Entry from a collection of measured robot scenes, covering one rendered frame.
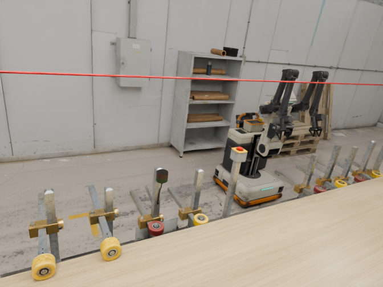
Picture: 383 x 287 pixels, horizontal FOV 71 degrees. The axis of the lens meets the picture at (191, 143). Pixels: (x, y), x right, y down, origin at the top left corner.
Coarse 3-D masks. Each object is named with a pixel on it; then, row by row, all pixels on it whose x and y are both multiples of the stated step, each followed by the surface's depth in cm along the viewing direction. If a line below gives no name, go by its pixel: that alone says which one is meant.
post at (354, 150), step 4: (352, 148) 222; (356, 148) 220; (352, 152) 222; (356, 152) 222; (348, 156) 226; (352, 156) 223; (348, 160) 226; (352, 160) 224; (348, 164) 226; (344, 168) 229; (348, 168) 227; (344, 172) 230; (348, 172) 230; (344, 176) 230
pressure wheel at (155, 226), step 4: (152, 224) 136; (156, 224) 135; (160, 224) 137; (148, 228) 134; (152, 228) 133; (156, 228) 134; (160, 228) 134; (152, 232) 132; (156, 232) 132; (160, 232) 133
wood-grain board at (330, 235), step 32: (352, 192) 193; (224, 224) 143; (256, 224) 146; (288, 224) 150; (320, 224) 153; (352, 224) 157; (96, 256) 114; (128, 256) 116; (160, 256) 118; (192, 256) 120; (224, 256) 123; (256, 256) 125; (288, 256) 127; (320, 256) 130; (352, 256) 133
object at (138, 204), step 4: (132, 192) 167; (132, 196) 165; (136, 196) 164; (136, 200) 160; (140, 200) 160; (136, 204) 159; (140, 204) 157; (140, 208) 154; (144, 208) 154; (140, 212) 153; (144, 212) 151; (148, 224) 142; (152, 236) 137; (156, 236) 136
